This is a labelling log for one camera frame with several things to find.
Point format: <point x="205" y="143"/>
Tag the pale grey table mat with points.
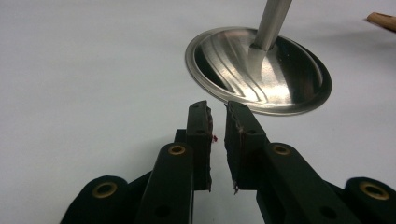
<point x="68" y="68"/>

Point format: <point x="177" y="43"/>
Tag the steel utensil rack stand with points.
<point x="267" y="81"/>

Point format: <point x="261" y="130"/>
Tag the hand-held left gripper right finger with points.
<point x="267" y="174"/>

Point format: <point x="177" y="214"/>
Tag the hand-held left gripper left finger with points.
<point x="174" y="174"/>

